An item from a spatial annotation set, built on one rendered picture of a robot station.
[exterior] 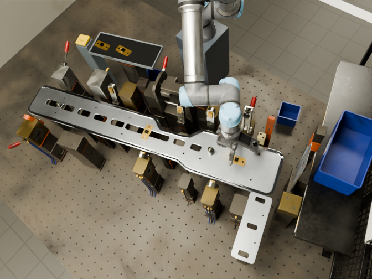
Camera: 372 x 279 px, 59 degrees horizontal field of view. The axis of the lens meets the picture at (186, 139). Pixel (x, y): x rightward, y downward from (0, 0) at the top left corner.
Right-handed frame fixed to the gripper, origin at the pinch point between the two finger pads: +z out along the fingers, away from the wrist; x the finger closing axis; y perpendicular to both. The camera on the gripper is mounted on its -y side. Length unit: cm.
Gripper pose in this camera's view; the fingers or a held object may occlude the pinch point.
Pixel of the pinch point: (236, 150)
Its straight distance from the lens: 146.0
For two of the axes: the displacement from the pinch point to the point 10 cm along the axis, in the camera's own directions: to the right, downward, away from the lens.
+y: -9.2, -2.8, 2.7
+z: 1.4, 4.0, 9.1
